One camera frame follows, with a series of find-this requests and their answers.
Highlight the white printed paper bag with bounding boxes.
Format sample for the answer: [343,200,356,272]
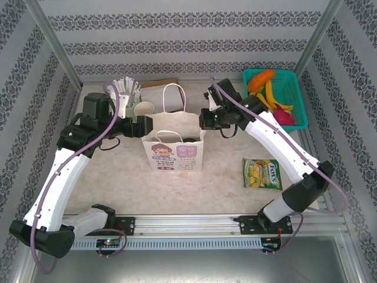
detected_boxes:
[142,83,207,174]

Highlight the mint green straw cup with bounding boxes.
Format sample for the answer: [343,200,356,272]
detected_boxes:
[123,91,142,124]

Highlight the brown cardboard box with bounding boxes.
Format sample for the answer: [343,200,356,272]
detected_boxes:
[140,77,187,113]

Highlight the long yellow toy banana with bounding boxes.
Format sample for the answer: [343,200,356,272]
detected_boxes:
[263,80,295,112]

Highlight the orange toy fruit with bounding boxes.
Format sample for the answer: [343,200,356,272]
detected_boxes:
[246,69,276,91]

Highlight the pink toy dragon fruit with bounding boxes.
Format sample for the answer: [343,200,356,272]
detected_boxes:
[272,105,297,127]

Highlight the green yellow candy bag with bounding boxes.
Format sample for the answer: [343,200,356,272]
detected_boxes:
[242,157,283,191]

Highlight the teal plastic basket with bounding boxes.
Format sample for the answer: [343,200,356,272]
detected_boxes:
[243,68,309,133]

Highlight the grey metal shelf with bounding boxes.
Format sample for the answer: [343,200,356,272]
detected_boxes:
[28,235,362,283]

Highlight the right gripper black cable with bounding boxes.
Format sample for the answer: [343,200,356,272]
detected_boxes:
[219,123,238,139]

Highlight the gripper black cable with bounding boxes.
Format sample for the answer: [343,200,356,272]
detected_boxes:
[98,136,121,151]
[219,123,238,139]

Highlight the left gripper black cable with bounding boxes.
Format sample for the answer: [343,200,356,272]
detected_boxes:
[98,136,121,151]

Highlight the aluminium frame post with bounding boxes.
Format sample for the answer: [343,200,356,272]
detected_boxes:
[25,0,83,88]
[294,0,344,78]

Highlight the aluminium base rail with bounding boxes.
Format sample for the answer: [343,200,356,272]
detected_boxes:
[63,213,345,236]

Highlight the purple circuit board cable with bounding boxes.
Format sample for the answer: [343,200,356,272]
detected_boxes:
[263,212,305,255]
[98,231,127,258]

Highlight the slotted grey cable duct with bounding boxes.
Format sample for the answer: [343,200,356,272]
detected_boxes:
[70,237,263,251]

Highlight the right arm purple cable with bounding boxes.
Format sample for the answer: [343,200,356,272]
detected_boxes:
[209,76,350,213]

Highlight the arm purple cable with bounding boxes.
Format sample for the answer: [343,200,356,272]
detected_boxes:
[31,81,121,274]
[209,76,350,213]

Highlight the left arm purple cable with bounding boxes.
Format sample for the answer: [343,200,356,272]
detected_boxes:
[31,81,121,274]

